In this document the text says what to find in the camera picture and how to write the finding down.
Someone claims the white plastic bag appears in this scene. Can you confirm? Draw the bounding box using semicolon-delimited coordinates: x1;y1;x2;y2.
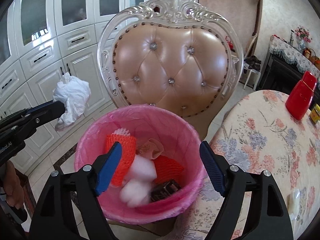
53;72;91;132

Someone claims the large orange foam net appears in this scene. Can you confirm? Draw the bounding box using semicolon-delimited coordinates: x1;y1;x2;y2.
105;134;136;187

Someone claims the black cardboard box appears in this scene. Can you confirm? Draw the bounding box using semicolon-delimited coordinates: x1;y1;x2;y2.
150;180;181;202

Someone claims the pink-lined trash bin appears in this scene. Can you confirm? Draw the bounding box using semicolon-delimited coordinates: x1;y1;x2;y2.
74;105;204;224

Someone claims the person's left hand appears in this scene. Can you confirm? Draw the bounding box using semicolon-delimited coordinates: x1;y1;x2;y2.
3;161;24;209

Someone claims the white foam wrap roll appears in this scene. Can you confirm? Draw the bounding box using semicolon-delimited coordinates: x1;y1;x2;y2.
120;179;152;208

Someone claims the floral tablecloth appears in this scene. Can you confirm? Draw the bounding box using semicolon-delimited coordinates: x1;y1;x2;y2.
210;90;319;238

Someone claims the white glass-door cabinet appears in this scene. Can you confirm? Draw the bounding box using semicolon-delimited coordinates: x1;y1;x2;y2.
0;0;153;174

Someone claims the small orange foam net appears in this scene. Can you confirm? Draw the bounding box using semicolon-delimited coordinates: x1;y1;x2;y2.
153;155;184;186

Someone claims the yellow-lid glass jar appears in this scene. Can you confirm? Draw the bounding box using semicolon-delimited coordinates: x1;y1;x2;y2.
309;104;320;125

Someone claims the red thermos bottle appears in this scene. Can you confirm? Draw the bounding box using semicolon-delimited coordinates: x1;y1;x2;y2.
285;70;317;121

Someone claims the black piano with lace cover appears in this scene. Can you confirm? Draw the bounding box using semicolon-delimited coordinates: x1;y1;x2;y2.
257;35;319;96

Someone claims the cream ornate leather chair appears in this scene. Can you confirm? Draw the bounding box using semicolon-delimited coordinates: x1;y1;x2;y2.
97;0;244;139

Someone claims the wicker basket on piano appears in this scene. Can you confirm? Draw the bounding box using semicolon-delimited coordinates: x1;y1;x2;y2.
303;48;313;59

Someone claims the pink flower vase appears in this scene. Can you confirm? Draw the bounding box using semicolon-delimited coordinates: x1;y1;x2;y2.
295;25;312;52

